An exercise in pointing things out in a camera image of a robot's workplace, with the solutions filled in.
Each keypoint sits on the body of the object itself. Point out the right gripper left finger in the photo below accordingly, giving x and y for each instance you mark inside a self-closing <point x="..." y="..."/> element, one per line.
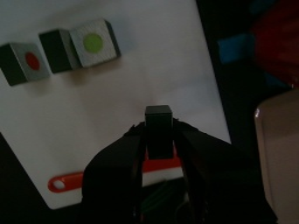
<point x="112" y="180"/>

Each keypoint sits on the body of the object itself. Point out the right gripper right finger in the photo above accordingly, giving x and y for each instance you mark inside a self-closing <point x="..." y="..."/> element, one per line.
<point x="221" y="186"/>

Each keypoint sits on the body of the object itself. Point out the sushi piece dark nori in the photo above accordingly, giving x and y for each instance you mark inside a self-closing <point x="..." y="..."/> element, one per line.
<point x="159" y="131"/>

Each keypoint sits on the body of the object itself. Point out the sushi piece green centre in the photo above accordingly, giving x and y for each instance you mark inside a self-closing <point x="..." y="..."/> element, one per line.
<point x="97" y="57"/>

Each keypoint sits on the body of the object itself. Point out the wooden serving plate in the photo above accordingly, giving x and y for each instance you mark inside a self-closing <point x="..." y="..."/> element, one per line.
<point x="281" y="160"/>

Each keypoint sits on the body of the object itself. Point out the sushi piece red centre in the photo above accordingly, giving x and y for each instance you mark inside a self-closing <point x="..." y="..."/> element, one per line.
<point x="22" y="70"/>

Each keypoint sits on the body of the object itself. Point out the red toy knife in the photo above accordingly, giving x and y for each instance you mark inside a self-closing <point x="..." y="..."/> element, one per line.
<point x="69" y="180"/>

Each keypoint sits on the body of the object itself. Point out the white cutting board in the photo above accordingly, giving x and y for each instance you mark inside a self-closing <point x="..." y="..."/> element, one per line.
<point x="116" y="93"/>

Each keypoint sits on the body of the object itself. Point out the blue plastic utensil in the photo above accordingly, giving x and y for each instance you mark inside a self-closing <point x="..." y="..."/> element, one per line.
<point x="235" y="48"/>

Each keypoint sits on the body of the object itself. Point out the red plastic cup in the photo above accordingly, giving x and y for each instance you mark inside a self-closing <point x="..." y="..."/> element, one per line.
<point x="280" y="38"/>

